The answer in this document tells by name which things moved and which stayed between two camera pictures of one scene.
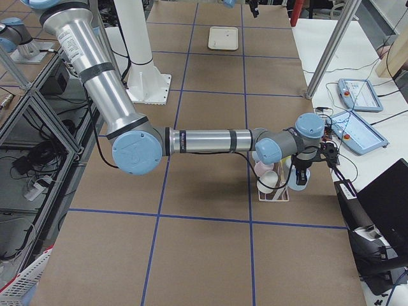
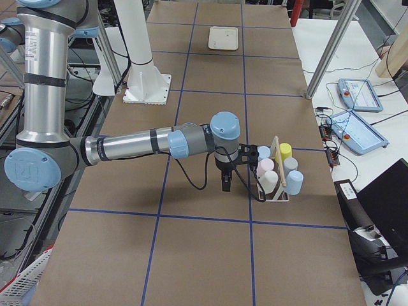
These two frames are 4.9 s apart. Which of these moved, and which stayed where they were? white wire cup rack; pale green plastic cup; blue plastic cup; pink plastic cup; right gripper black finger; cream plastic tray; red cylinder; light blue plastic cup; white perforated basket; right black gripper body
Moved: light blue plastic cup; right black gripper body; right gripper black finger; blue plastic cup
Stayed: white wire cup rack; pale green plastic cup; white perforated basket; pink plastic cup; red cylinder; cream plastic tray
